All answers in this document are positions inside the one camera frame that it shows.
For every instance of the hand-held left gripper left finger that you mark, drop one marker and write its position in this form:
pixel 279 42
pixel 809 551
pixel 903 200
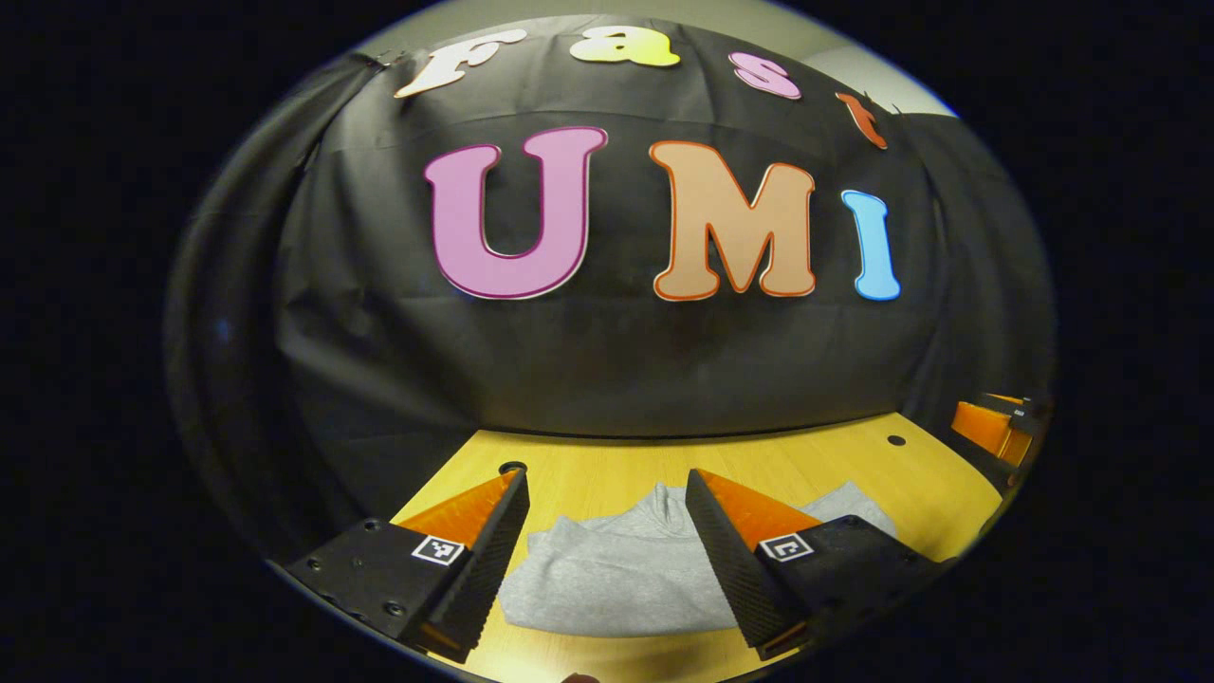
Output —
pixel 488 574

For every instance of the black backdrop cloth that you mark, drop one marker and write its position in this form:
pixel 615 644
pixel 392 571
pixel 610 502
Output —
pixel 616 360

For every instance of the grey zip-neck sweatshirt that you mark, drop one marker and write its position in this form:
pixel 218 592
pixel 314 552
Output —
pixel 616 579

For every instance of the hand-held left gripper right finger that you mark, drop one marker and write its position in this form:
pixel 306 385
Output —
pixel 735 574

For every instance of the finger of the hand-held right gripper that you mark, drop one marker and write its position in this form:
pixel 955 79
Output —
pixel 1029 406
pixel 986 429

